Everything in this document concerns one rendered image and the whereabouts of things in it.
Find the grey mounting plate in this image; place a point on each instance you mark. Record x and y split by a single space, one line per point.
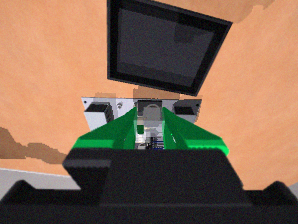
129 103

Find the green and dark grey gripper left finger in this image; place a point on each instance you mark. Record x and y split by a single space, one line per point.
111 134

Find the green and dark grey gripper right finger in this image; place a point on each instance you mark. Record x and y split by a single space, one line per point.
188 135

